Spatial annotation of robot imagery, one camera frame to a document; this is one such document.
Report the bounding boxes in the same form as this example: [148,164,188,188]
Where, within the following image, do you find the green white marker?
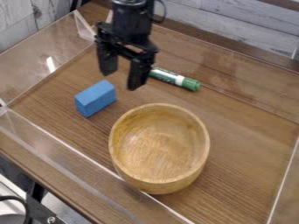
[150,67,202,91]

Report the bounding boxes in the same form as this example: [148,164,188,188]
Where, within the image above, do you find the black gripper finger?
[97,41,117,76]
[127,57,154,91]

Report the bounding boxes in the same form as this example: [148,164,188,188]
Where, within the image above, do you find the black cable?
[0,195,31,224]

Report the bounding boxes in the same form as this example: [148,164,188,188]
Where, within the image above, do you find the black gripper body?
[95,22,159,61]

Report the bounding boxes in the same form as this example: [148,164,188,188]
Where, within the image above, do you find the clear acrylic tray walls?
[0,17,299,224]

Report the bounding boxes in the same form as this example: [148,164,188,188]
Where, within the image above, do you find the brown wooden bowl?
[108,103,211,194]

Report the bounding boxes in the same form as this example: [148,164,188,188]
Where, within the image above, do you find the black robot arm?
[95,0,159,91]

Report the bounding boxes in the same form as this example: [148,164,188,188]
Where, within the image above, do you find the black metal table frame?
[0,156,67,224]

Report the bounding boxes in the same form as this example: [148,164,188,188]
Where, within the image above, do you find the blue rectangular block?
[75,80,117,117]

